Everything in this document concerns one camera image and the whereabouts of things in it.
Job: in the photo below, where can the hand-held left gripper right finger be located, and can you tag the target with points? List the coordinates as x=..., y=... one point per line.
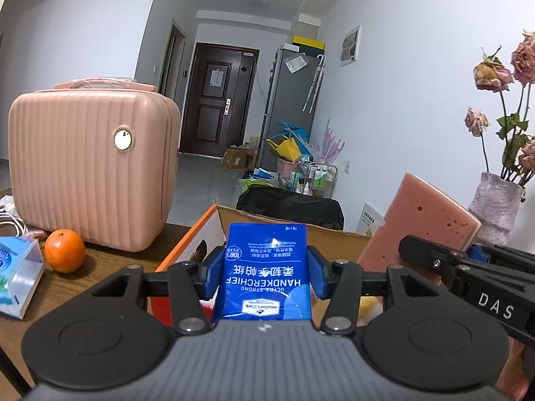
x=318, y=275

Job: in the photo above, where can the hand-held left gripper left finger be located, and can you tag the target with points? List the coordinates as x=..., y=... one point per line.
x=213, y=275

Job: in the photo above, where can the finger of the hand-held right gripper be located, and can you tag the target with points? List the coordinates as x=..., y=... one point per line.
x=474, y=252
x=426, y=255

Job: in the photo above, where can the pink sponge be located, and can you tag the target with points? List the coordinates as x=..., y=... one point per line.
x=418, y=213

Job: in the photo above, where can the blue handkerchief tissue pack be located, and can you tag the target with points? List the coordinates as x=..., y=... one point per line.
x=259, y=267

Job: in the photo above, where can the yellow and white plush toy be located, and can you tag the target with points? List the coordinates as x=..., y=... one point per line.
x=370, y=307

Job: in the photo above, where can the red and orange cardboard box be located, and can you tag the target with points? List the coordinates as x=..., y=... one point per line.
x=250, y=216

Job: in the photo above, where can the pink textured vase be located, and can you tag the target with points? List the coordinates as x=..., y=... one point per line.
x=493, y=204

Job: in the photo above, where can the black bag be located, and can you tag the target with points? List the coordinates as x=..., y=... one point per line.
x=292, y=206

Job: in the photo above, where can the trolley cart with bottles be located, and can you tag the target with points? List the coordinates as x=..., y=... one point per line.
x=317, y=179

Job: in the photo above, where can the pink plastic bin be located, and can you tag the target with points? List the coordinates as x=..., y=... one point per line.
x=287, y=168

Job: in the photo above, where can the brown cardboard box on floor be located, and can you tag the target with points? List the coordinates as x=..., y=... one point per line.
x=238, y=158

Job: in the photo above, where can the yellow bag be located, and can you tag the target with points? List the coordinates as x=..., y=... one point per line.
x=286, y=148

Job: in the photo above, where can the orange fruit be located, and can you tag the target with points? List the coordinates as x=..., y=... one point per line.
x=65, y=250

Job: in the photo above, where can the dark brown entrance door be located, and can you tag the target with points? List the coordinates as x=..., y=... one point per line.
x=209, y=125

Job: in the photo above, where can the pink ribbed suitcase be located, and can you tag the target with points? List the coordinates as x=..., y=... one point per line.
x=83, y=175

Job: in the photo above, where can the grey refrigerator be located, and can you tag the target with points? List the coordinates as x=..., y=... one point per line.
x=288, y=104

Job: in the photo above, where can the bunch of dried pink roses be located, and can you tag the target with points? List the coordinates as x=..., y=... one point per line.
x=493, y=73

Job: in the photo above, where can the clear folded umbrella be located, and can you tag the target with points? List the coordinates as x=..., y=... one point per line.
x=314, y=83

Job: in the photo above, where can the clear plastic bag on refrigerator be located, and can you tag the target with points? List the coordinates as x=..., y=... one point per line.
x=296, y=63

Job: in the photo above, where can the yellow and black box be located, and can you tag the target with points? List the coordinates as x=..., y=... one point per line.
x=308, y=42

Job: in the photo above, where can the round ceiling lamp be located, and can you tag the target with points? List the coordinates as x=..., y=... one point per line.
x=259, y=1

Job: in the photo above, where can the white board against wall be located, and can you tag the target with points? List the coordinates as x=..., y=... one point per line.
x=370, y=217

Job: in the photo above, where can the white wall outlet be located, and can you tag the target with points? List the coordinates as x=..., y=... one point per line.
x=347, y=168

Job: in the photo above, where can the purple feather wall decoration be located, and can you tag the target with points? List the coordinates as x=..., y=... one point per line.
x=330, y=146

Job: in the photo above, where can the white wall electrical panel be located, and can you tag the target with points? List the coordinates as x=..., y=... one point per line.
x=350, y=46

